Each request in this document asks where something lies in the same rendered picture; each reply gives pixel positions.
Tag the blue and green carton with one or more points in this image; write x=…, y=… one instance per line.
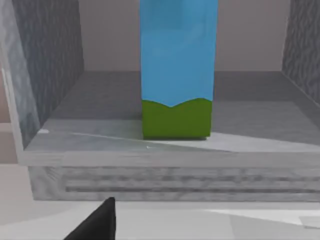
x=177, y=75

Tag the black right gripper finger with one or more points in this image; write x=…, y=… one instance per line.
x=101, y=223

